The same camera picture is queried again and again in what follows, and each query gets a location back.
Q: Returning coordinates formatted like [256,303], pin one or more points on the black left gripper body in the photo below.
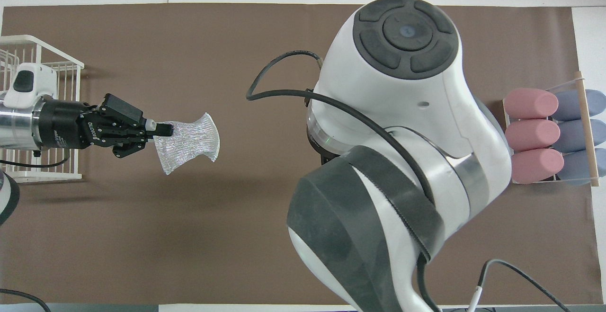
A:
[66,125]

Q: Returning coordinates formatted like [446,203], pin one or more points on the silver mesh sponge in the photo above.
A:
[189,141]

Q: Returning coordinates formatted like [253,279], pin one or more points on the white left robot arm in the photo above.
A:
[19,122]

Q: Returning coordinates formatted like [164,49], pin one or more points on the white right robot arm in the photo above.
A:
[402,113]

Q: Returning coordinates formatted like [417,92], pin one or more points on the brown table mat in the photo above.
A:
[189,236]

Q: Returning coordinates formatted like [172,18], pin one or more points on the pink plastic cup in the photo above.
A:
[530,103]
[532,135]
[537,166]

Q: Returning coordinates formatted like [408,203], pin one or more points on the blue plastic cup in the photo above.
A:
[570,105]
[570,136]
[575,166]

